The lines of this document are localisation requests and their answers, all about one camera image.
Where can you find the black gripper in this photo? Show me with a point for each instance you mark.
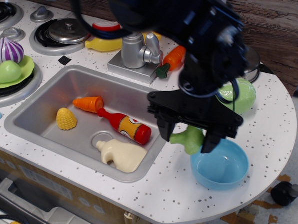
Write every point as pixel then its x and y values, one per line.
pixel 172 107

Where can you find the green toy broccoli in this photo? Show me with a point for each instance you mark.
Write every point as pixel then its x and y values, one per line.
pixel 192 139

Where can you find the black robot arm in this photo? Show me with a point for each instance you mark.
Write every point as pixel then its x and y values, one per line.
pixel 210 31

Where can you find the light blue plastic bowl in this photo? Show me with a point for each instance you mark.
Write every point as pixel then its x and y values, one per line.
pixel 221 169

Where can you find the red toy ketchup bottle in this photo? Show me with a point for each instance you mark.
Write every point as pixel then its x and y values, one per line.
pixel 127 126

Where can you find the green toy cabbage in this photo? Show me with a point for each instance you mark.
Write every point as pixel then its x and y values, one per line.
pixel 245 99

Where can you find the cream toy squeeze bottle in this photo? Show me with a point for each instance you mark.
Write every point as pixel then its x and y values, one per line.
pixel 125 156

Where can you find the small steel pot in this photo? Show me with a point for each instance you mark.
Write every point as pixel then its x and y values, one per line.
pixel 251 71

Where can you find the silver toy faucet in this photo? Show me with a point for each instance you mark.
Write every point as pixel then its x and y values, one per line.
pixel 138 58

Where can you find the orange toy carrot piece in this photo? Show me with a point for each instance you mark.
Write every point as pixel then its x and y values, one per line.
pixel 89 104

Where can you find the yellow toy squash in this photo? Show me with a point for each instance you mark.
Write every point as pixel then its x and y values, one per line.
pixel 159 36

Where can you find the silver metal sink basin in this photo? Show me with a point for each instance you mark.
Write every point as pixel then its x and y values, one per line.
pixel 35 119

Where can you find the black caster wheel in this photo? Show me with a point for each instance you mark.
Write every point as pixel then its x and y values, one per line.
pixel 281 194

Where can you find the yellow toy corn piece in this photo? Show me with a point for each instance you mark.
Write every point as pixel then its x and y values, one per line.
pixel 65 119

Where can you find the yellow toy mustard bottle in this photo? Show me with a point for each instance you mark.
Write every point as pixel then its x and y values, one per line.
pixel 103 44

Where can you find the red toy cheese wedge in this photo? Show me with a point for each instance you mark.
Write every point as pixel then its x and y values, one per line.
pixel 106 25

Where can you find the steel pot lid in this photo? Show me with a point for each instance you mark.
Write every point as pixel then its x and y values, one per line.
pixel 67 31

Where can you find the green plastic plate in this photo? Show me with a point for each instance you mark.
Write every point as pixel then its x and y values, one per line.
pixel 27 67

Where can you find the middle stove burner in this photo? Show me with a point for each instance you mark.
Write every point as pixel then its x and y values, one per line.
pixel 43 44

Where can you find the stove burner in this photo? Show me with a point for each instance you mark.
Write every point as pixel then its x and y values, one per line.
pixel 10 15
pixel 25 92
pixel 43 44

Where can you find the silver stove knob rear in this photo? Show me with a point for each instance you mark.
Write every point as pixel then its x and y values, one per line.
pixel 41 14

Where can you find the silver stove knob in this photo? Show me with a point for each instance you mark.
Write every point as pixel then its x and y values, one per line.
pixel 41 14
pixel 13 33

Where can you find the light green toy fruit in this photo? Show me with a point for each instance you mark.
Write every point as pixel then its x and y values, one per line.
pixel 9 71

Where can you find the front left stove burner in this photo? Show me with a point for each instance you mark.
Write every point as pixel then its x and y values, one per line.
pixel 25 92

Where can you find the silver stove knob front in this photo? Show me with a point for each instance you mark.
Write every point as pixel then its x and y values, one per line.
pixel 13 33

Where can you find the purple striped toy onion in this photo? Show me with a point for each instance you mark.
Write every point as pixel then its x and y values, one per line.
pixel 10 50

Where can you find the back left stove burner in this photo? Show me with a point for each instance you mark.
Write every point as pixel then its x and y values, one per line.
pixel 10 15

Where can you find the grey oven door handle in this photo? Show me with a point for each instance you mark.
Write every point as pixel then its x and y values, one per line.
pixel 30 206

